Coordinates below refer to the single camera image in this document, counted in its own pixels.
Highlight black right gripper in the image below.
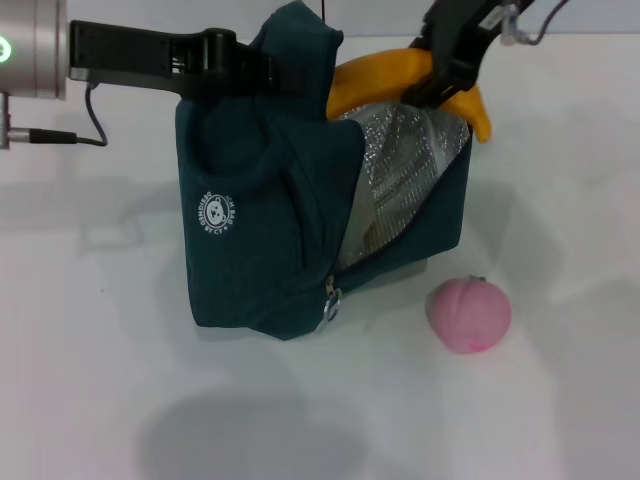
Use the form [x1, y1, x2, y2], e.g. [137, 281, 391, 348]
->
[402, 0, 534, 109]

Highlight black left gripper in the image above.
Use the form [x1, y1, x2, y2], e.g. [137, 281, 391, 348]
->
[69, 20, 306, 99]

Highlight yellow banana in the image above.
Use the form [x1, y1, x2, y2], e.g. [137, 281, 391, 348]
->
[325, 48, 494, 145]

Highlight dark green insulated lunch bag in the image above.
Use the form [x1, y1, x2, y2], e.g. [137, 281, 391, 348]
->
[174, 0, 474, 342]

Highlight pink peach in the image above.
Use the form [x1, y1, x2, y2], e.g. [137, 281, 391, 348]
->
[424, 274, 512, 355]

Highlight grey right wrist cable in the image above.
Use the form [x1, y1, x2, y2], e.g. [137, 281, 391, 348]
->
[499, 0, 571, 49]

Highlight black cable with silver plug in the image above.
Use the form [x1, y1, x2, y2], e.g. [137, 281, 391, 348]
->
[0, 82, 109, 150]

